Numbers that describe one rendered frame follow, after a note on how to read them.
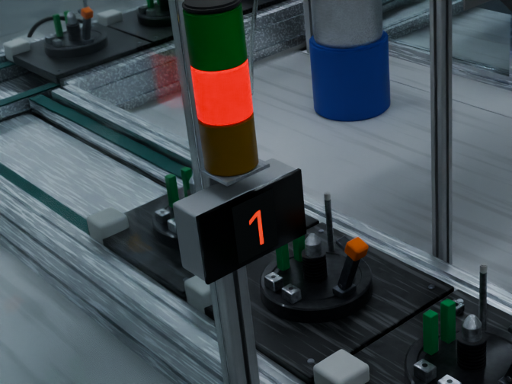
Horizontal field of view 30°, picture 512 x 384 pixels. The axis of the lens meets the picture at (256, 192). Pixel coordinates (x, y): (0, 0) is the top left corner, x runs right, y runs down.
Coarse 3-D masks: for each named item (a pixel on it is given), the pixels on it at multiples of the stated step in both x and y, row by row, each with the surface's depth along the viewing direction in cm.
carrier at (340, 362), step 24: (480, 264) 102; (480, 288) 103; (432, 312) 101; (480, 312) 105; (504, 312) 111; (384, 336) 110; (408, 336) 109; (432, 336) 102; (456, 336) 105; (480, 336) 99; (504, 336) 104; (336, 360) 104; (360, 360) 103; (384, 360) 106; (408, 360) 102; (432, 360) 102; (456, 360) 102; (480, 360) 99; (504, 360) 101
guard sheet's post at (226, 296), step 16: (192, 96) 85; (192, 112) 87; (240, 272) 95; (224, 288) 94; (240, 288) 95; (224, 304) 95; (240, 304) 96; (224, 320) 97; (240, 320) 98; (224, 336) 98; (240, 336) 98; (240, 352) 98; (240, 368) 99; (256, 368) 101
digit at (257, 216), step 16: (272, 192) 88; (240, 208) 86; (256, 208) 87; (272, 208) 89; (240, 224) 87; (256, 224) 88; (272, 224) 89; (240, 240) 87; (256, 240) 89; (272, 240) 90; (240, 256) 88
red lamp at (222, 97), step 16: (192, 80) 83; (208, 80) 81; (224, 80) 81; (240, 80) 81; (208, 96) 82; (224, 96) 81; (240, 96) 82; (208, 112) 82; (224, 112) 82; (240, 112) 83
